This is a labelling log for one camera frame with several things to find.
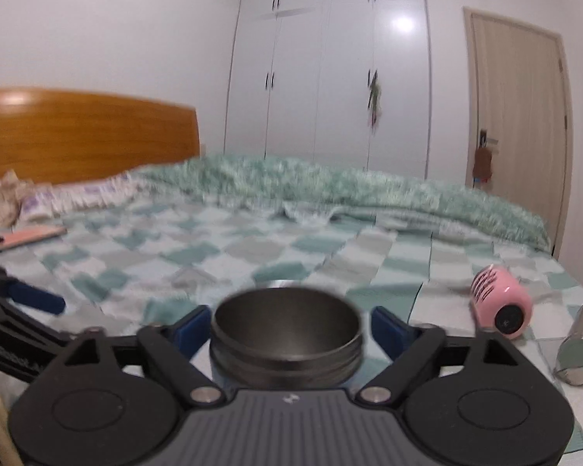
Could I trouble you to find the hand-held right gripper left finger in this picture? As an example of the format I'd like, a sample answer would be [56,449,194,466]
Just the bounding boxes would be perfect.
[63,305,225,409]

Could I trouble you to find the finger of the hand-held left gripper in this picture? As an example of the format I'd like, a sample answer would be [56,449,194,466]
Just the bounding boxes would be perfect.
[0,261,67,316]

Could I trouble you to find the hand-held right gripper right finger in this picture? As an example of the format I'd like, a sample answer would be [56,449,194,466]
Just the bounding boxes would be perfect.
[356,306,519,407]

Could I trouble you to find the steel cup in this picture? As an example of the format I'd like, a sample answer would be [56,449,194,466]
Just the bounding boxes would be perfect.
[209,279,365,391]

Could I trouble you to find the pink flat book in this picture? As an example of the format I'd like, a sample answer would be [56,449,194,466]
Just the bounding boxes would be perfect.
[0,226,68,252]

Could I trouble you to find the green checkered bed sheet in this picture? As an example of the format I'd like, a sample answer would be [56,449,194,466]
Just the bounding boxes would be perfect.
[0,194,583,454]

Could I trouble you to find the beige printed cloth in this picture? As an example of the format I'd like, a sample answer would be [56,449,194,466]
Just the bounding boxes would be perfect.
[0,169,35,229]

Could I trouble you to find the white purple printed pillow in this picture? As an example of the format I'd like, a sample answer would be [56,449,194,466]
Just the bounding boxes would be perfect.
[18,172,141,221]

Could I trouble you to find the pink small hair dryer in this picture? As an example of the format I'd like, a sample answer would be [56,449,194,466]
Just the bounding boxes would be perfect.
[469,262,535,341]

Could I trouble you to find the green fluffy blanket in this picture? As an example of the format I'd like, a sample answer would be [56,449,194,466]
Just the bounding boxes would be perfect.
[126,153,552,252]

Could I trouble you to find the wooden headboard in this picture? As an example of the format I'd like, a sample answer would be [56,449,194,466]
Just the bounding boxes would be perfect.
[0,87,201,189]

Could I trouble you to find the brown hanging bag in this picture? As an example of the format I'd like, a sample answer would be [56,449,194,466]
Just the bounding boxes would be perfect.
[471,129,499,189]

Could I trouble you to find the silver metal lid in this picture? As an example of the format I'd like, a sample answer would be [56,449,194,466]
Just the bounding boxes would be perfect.
[553,299,583,386]

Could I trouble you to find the green hanging ornament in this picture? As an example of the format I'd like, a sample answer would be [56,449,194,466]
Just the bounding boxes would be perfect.
[366,70,382,132]

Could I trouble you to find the light wooden door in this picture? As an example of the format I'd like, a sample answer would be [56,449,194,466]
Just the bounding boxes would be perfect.
[461,6,578,259]

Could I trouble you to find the white wardrobe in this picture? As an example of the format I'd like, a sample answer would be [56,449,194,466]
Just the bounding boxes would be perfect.
[223,0,432,179]

